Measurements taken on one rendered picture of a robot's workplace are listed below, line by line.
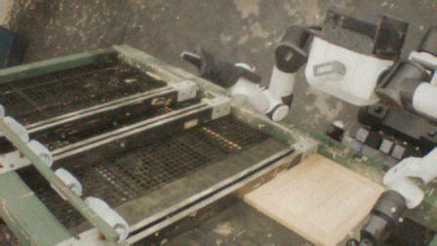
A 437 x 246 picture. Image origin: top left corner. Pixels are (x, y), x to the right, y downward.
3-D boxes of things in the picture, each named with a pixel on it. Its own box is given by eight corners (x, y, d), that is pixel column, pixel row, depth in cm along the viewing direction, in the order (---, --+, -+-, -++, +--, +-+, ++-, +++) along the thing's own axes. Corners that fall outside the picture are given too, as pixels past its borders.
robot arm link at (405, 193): (412, 221, 114) (429, 189, 118) (387, 196, 114) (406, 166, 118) (389, 223, 125) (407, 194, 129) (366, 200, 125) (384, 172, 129)
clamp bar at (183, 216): (319, 158, 185) (332, 107, 174) (70, 300, 104) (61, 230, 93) (299, 148, 191) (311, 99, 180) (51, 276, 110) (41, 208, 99)
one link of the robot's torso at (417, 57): (415, 56, 238) (412, 47, 228) (446, 67, 227) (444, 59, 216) (401, 87, 239) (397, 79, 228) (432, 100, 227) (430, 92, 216)
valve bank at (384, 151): (434, 159, 187) (430, 148, 167) (420, 187, 187) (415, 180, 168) (344, 118, 216) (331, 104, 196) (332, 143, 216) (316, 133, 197)
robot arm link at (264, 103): (237, 91, 166) (256, 110, 182) (253, 109, 160) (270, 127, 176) (258, 72, 165) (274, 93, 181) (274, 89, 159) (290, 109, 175)
